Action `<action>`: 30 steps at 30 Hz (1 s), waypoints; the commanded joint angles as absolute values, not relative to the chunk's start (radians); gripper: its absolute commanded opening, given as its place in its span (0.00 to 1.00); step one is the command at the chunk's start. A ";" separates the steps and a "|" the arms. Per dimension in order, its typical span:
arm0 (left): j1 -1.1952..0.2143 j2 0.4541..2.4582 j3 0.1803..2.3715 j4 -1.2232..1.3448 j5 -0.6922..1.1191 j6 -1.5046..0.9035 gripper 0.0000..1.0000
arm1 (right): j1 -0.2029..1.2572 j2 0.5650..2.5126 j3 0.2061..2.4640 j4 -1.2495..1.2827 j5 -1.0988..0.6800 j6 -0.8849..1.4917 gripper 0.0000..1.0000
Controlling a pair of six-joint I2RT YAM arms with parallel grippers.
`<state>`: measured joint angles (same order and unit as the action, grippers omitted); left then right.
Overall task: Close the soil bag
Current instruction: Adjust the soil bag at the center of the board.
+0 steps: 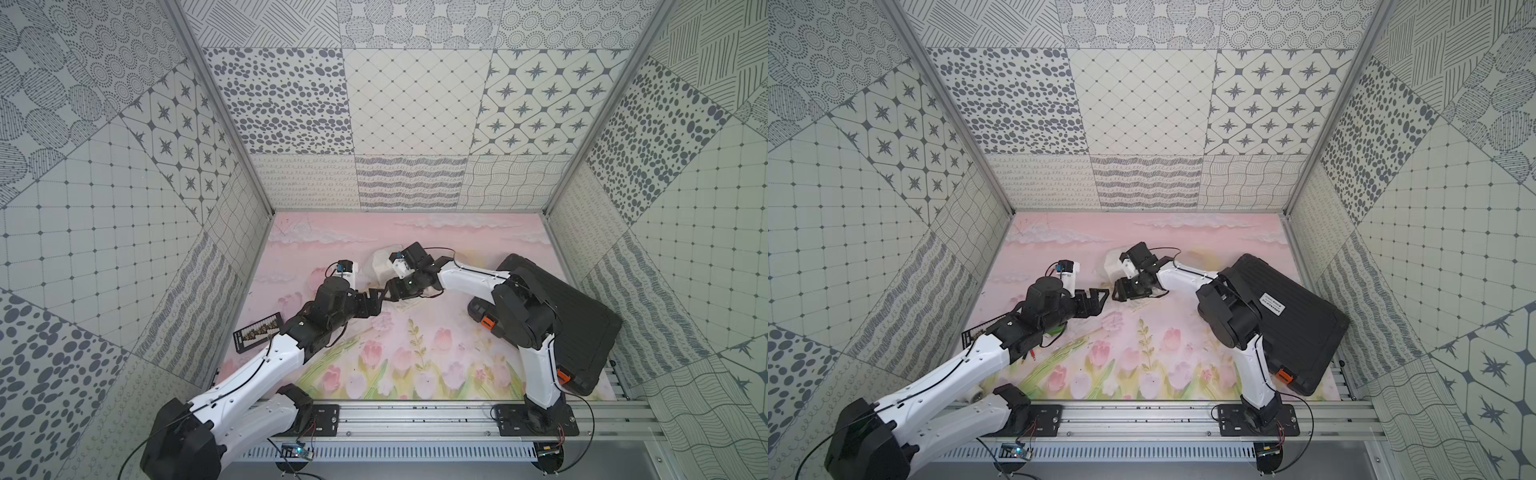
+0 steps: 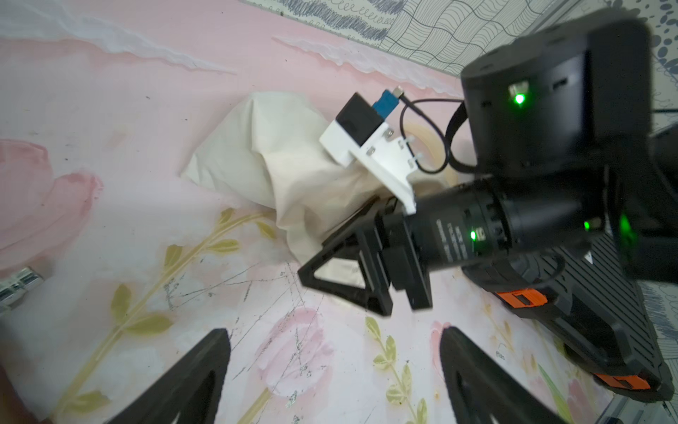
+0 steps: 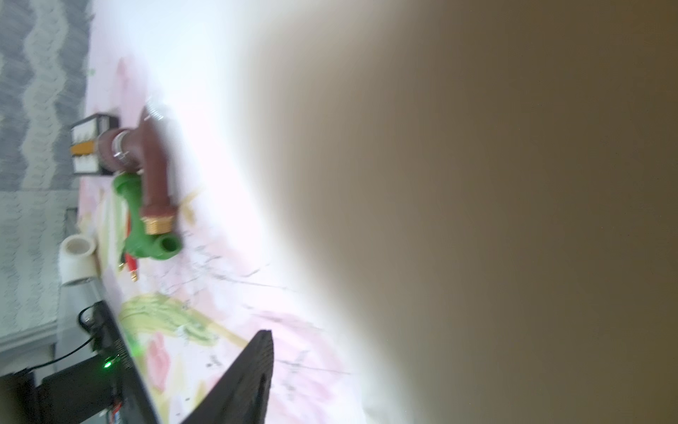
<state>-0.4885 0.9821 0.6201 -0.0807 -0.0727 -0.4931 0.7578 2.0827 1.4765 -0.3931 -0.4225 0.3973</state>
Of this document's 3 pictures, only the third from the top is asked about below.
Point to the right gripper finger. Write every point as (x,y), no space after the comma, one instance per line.
(241,395)

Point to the brown garden tap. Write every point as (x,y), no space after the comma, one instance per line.
(141,150)

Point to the cream cloth soil bag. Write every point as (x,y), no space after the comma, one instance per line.
(486,189)

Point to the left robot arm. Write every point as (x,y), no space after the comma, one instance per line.
(99,376)

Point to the white pipe elbow fitting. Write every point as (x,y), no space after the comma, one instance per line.
(76,260)

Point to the green plastic pipe fitting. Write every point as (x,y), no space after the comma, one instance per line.
(146,239)

